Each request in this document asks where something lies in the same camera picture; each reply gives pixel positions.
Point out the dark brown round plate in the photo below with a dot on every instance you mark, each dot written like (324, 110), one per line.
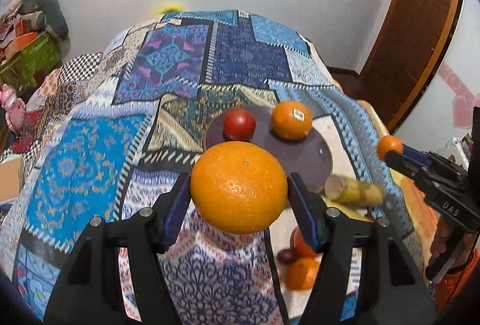
(296, 156)

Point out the yellow fluffy object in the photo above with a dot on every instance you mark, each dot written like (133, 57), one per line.
(169, 7)

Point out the cardboard box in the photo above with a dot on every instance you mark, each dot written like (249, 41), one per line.
(11, 178)

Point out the reddish orange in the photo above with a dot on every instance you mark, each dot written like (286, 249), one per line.
(302, 244)

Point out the pink heart wall sticker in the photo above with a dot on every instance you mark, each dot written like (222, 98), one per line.
(463, 99)

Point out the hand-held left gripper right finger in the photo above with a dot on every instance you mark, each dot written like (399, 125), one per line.
(304, 210)

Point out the red tomato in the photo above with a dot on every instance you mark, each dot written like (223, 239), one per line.
(239, 125)

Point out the yellow banana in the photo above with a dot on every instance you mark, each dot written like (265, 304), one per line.
(347, 211)

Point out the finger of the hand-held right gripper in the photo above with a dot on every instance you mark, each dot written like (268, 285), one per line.
(416, 155)
(407, 166)

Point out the pink plush toy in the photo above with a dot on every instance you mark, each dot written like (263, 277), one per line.
(13, 109)

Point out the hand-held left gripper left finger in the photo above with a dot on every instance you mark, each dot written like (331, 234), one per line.
(177, 205)

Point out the patchwork printed blanket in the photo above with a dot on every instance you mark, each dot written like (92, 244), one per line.
(180, 77)

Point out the grey pillow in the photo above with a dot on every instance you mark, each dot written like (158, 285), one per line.
(47, 11)

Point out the brown wooden door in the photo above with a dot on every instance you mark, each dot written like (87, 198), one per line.
(416, 36)

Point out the person's right hand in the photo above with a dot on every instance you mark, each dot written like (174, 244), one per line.
(439, 238)

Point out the person's orange sleeved forearm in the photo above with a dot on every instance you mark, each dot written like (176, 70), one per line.
(459, 287)

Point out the small mandarin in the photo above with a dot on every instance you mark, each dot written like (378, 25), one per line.
(388, 147)

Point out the orange with sticker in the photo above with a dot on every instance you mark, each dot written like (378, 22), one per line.
(289, 121)

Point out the dark plum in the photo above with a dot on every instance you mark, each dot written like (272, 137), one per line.
(287, 256)

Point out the green patterned box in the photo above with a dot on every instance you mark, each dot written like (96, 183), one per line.
(28, 58)

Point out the yellow-green banana piece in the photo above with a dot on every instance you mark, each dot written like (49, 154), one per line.
(352, 190)

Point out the large orange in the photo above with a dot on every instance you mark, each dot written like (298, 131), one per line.
(238, 188)

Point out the ribbed mandarin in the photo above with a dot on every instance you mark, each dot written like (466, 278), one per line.
(302, 274)

